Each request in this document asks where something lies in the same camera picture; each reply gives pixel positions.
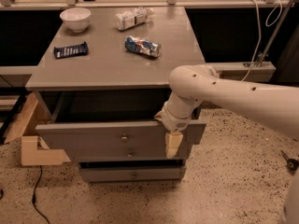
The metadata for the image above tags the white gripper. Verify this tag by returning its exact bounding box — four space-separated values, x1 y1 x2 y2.
154 91 200 159

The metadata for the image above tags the wooden box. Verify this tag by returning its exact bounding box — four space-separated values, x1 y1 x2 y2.
5 93 70 166

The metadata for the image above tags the grey bottom drawer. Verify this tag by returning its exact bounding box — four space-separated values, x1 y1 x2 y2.
79 166 186 183

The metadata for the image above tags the white ceramic bowl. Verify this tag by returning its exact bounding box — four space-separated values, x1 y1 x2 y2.
60 7 91 33

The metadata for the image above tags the grey middle drawer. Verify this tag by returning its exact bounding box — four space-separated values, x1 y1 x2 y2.
66 147 190 163

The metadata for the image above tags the white plastic bottle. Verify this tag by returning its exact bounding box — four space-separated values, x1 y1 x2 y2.
115 7 154 31

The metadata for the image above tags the crushed blue silver can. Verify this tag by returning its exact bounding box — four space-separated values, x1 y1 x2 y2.
124 35 161 58

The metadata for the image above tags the grey top drawer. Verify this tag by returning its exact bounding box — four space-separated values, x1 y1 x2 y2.
35 119 207 161

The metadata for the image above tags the black wheel caster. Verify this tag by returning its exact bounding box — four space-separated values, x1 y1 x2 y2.
281 151 299 171

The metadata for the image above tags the dark blue snack bar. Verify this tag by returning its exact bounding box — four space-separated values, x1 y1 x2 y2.
53 42 89 59

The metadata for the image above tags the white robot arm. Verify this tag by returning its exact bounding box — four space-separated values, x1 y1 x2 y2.
155 65 299 224

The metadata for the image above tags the grey drawer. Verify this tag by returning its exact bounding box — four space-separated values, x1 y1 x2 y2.
35 119 207 161
79 166 186 183
66 147 190 163

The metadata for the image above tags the grey drawer cabinet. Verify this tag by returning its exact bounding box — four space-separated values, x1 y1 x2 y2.
26 7 206 172

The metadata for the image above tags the black floor cable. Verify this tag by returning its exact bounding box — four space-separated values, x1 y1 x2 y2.
32 165 51 224

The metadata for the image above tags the thin metal pole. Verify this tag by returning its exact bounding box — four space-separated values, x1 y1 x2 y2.
251 0 295 66

